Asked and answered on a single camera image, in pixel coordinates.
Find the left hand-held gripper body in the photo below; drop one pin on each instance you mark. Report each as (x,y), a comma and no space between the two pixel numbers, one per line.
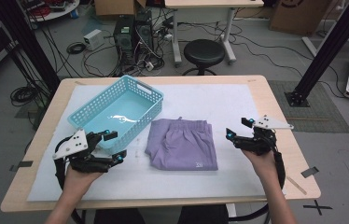
(76,146)

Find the white table mat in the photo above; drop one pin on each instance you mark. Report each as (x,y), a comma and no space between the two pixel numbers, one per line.
(213,102)

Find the black tape cross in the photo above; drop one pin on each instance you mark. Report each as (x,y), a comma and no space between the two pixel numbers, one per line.
(317,207)

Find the person's left hand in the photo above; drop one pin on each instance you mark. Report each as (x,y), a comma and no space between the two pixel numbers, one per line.
(79,180)

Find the black metal stand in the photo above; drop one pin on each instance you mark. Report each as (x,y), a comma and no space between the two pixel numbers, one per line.
(26,43)
(328,46)

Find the black tape strip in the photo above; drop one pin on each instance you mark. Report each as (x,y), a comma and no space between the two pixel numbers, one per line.
(310,172)
(21,165)

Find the person's dark-clothed legs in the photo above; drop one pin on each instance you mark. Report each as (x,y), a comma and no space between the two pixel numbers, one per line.
(163,216)

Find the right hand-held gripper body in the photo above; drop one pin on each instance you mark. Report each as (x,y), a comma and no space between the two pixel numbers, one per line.
(262,140)

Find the grey floor mat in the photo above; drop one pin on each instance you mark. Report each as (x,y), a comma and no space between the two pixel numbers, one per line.
(325,115)

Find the black round stool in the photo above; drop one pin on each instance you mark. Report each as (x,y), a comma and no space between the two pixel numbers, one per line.
(204,52)

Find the person's right hand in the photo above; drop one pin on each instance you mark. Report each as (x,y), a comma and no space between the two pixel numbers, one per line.
(264,166)

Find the thin wooden stick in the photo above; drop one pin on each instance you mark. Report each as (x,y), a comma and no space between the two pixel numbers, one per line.
(296,185)

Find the white-legged wooden desk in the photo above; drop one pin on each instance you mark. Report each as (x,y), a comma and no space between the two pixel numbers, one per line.
(213,3)

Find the light blue plastic basket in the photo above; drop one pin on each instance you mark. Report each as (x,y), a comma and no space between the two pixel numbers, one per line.
(122,112)

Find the round white table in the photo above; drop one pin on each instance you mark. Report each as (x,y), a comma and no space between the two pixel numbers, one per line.
(56,12)

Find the black computer tower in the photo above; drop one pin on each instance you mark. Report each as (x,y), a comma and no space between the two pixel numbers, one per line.
(125,39)

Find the white box device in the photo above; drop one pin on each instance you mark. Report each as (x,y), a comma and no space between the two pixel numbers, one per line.
(93,39)

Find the cardboard box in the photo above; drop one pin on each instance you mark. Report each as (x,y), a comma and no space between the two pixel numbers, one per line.
(300,15)
(113,6)

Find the folded purple shorts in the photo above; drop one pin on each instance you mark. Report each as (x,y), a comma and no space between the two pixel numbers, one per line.
(182,146)

